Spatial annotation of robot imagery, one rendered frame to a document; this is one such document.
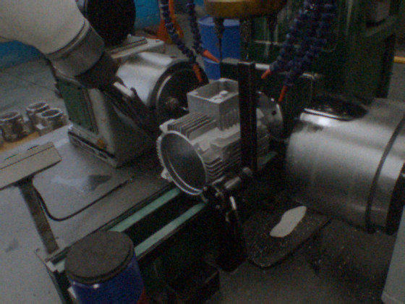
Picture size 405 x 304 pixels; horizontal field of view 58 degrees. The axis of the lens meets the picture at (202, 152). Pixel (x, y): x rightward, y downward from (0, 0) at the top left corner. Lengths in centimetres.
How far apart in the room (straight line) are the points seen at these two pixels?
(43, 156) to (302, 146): 55
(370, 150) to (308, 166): 11
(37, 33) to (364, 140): 54
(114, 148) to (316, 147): 74
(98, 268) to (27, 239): 78
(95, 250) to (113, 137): 89
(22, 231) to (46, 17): 68
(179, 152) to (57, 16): 44
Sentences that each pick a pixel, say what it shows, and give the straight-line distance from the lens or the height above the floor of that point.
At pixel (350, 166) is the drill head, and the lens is 65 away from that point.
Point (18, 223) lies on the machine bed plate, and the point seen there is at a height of 80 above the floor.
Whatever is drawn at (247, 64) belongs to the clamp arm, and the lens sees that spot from 66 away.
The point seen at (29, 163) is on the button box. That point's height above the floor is 106.
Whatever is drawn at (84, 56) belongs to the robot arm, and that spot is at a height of 130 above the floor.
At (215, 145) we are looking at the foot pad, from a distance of 75.
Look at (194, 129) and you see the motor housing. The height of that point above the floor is 110.
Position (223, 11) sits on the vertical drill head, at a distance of 79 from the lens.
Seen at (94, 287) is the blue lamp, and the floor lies 121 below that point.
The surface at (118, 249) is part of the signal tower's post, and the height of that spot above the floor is 122.
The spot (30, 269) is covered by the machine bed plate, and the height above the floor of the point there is 80.
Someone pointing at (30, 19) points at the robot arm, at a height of 137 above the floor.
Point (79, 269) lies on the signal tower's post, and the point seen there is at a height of 122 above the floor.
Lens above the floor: 144
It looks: 31 degrees down
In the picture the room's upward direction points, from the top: 6 degrees counter-clockwise
